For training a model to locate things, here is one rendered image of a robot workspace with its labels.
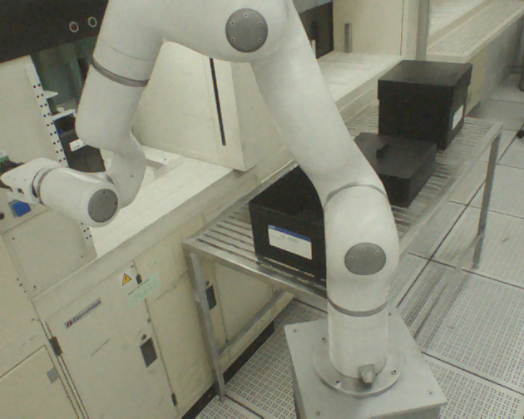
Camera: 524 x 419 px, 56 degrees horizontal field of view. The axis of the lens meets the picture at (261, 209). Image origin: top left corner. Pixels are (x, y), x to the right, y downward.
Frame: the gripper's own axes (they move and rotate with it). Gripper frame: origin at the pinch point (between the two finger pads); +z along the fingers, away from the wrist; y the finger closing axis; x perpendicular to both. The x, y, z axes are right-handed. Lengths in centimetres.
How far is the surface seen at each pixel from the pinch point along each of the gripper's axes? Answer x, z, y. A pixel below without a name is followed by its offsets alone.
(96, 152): -18.0, 28.0, 37.2
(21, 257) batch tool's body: -21.6, 3.1, -4.1
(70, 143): -11.7, 28.0, 29.7
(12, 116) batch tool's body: 9.0, 3.1, 5.8
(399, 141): -34, -38, 115
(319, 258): -37, -46, 46
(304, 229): -30, -41, 46
